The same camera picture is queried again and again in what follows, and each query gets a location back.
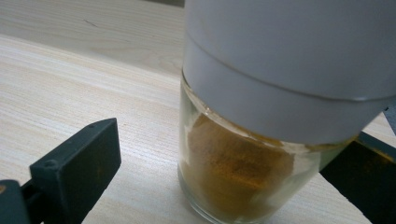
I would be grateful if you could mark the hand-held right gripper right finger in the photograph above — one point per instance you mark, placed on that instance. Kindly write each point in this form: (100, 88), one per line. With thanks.
(370, 183)

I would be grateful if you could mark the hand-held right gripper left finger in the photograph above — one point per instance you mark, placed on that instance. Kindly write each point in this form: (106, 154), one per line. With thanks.
(77, 168)

